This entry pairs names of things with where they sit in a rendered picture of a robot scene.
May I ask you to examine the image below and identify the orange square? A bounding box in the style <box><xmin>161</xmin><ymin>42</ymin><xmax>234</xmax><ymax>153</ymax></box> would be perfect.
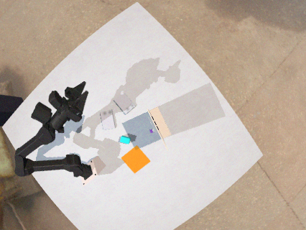
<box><xmin>122</xmin><ymin>145</ymin><xmax>150</xmax><ymax>173</ymax></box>

